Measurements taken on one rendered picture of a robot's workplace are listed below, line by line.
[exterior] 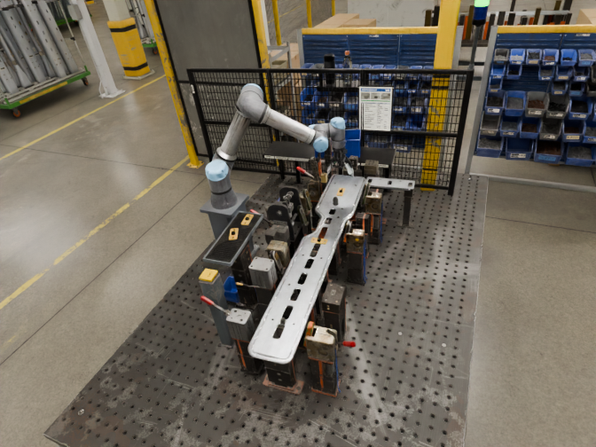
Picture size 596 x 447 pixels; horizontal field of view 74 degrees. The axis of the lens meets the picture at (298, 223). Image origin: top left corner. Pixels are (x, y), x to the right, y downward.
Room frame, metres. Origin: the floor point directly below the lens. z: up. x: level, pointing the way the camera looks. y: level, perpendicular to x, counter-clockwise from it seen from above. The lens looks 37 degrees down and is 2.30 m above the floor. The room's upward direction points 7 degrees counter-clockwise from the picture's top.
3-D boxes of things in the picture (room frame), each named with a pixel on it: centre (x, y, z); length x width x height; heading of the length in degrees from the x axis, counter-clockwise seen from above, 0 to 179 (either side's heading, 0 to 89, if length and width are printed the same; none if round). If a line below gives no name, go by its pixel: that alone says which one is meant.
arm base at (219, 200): (1.87, 0.39, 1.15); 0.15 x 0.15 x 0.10
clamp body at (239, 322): (1.07, 0.29, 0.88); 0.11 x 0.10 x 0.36; 67
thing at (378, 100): (2.45, -0.58, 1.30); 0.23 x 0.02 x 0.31; 67
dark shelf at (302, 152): (2.46, -0.26, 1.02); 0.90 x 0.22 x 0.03; 67
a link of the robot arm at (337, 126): (1.96, -0.27, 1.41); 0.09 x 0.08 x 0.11; 87
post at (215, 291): (1.23, 0.40, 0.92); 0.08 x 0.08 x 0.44; 67
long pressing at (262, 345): (1.53, -0.10, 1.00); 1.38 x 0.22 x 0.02; 157
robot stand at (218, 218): (1.87, 0.39, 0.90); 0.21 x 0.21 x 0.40; 63
